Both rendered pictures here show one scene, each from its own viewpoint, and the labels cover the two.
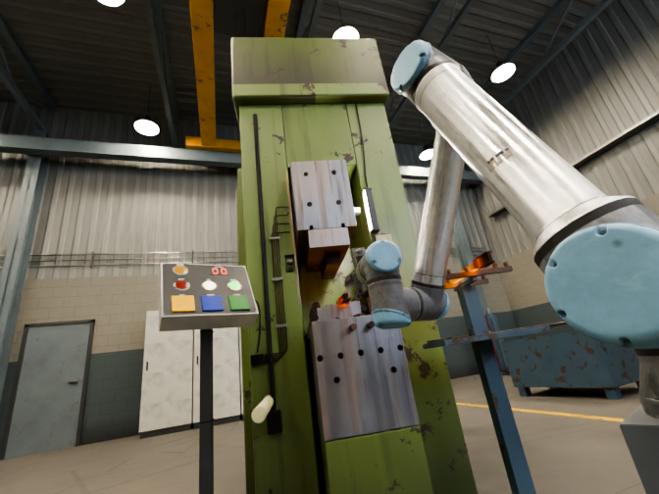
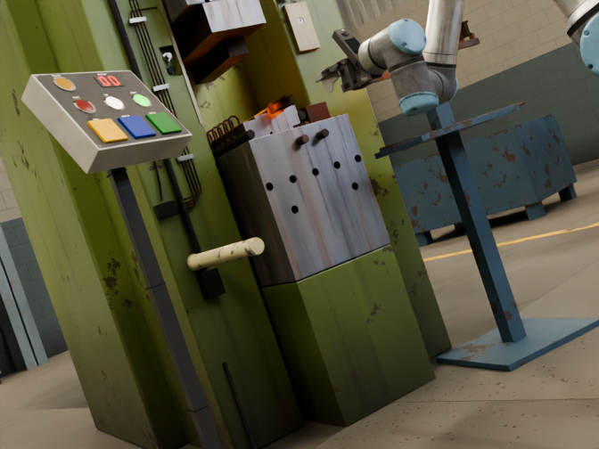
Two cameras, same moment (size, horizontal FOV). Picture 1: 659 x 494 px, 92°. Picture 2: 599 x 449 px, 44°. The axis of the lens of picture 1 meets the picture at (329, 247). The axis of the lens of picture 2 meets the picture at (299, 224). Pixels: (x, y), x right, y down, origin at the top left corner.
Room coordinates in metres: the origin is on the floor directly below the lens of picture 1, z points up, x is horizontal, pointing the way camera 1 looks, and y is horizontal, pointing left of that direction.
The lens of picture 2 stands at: (-0.71, 0.86, 0.69)
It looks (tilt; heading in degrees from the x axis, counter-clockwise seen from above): 2 degrees down; 339
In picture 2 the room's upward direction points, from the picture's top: 19 degrees counter-clockwise
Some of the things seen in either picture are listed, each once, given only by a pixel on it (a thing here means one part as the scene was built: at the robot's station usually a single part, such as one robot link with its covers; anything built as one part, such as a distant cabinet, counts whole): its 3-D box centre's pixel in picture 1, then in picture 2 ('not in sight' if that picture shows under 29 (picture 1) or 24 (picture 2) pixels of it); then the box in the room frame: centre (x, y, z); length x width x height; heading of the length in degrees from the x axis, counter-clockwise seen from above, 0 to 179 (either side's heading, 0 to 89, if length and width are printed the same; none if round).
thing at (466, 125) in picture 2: (480, 338); (445, 132); (1.40, -0.56, 0.76); 0.40 x 0.30 x 0.02; 92
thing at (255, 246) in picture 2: (264, 407); (223, 255); (1.31, 0.32, 0.62); 0.44 x 0.05 x 0.05; 9
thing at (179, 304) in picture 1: (182, 304); (107, 132); (1.12, 0.55, 1.01); 0.07 x 0.05 x 0.07; 124
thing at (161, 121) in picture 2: (238, 303); (162, 124); (1.24, 0.38, 1.01); 0.07 x 0.05 x 0.07; 124
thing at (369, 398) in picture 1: (351, 370); (281, 208); (1.68, -0.02, 0.69); 0.56 x 0.38 x 0.45; 9
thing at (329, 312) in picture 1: (333, 318); (243, 138); (1.66, 0.03, 0.96); 0.42 x 0.20 x 0.09; 9
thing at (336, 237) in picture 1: (325, 251); (209, 36); (1.66, 0.03, 1.32); 0.42 x 0.20 x 0.10; 9
